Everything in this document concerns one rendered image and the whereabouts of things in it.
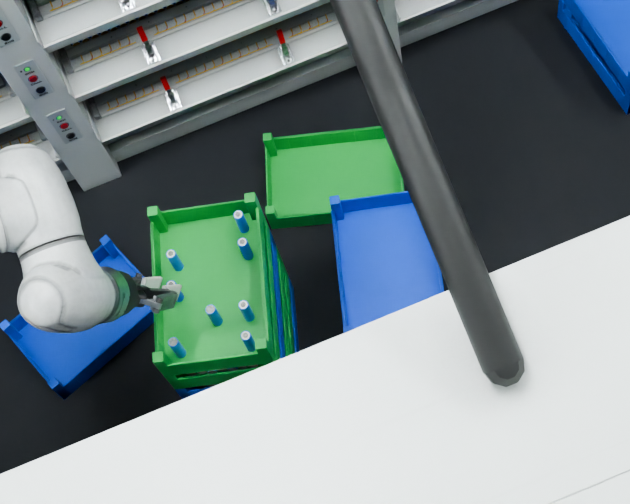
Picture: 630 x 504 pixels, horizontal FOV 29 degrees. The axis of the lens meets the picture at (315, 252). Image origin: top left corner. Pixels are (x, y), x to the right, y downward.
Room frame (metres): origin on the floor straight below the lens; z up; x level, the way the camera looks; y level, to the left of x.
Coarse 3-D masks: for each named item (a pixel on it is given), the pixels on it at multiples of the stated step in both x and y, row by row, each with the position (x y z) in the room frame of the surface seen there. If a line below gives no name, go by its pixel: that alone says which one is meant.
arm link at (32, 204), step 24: (24, 144) 1.00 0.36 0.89; (0, 168) 0.97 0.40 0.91; (24, 168) 0.95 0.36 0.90; (48, 168) 0.95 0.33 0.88; (0, 192) 0.93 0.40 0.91; (24, 192) 0.92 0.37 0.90; (48, 192) 0.91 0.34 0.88; (0, 216) 0.89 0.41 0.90; (24, 216) 0.88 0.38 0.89; (48, 216) 0.88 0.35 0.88; (72, 216) 0.88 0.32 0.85; (0, 240) 0.87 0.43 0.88; (24, 240) 0.86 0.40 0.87; (48, 240) 0.85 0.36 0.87
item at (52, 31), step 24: (24, 0) 1.51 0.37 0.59; (48, 0) 1.49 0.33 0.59; (72, 0) 1.48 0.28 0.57; (96, 0) 1.48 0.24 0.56; (120, 0) 1.45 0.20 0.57; (144, 0) 1.45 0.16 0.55; (168, 0) 1.45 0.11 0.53; (48, 24) 1.46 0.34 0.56; (72, 24) 1.45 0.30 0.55; (96, 24) 1.44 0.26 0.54; (48, 48) 1.43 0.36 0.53
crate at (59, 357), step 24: (120, 264) 1.21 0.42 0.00; (144, 312) 1.08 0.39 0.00; (24, 336) 1.11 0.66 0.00; (48, 336) 1.10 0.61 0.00; (72, 336) 1.08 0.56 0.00; (96, 336) 1.06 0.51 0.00; (120, 336) 1.02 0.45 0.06; (48, 360) 1.04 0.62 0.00; (72, 360) 1.02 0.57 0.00; (96, 360) 0.99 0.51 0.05; (48, 384) 0.96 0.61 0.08; (72, 384) 0.96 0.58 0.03
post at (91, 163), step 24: (0, 0) 1.42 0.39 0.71; (24, 24) 1.42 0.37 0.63; (0, 48) 1.42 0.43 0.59; (24, 48) 1.42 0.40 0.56; (48, 72) 1.42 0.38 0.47; (24, 96) 1.42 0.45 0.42; (48, 96) 1.42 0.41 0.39; (48, 120) 1.42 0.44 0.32; (72, 120) 1.42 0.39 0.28; (72, 144) 1.42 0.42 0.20; (96, 144) 1.42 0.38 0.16; (72, 168) 1.42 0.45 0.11; (96, 168) 1.42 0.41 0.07
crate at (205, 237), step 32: (160, 224) 1.04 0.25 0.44; (192, 224) 1.04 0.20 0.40; (224, 224) 1.02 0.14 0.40; (256, 224) 1.00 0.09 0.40; (160, 256) 1.00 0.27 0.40; (192, 256) 0.98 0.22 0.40; (224, 256) 0.95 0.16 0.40; (256, 256) 0.93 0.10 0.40; (192, 288) 0.91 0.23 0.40; (224, 288) 0.89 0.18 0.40; (256, 288) 0.87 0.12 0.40; (160, 320) 0.86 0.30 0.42; (192, 320) 0.85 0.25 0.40; (224, 320) 0.83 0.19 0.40; (256, 320) 0.81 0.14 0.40; (160, 352) 0.78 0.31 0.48; (192, 352) 0.79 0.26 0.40; (224, 352) 0.78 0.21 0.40; (256, 352) 0.76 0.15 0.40
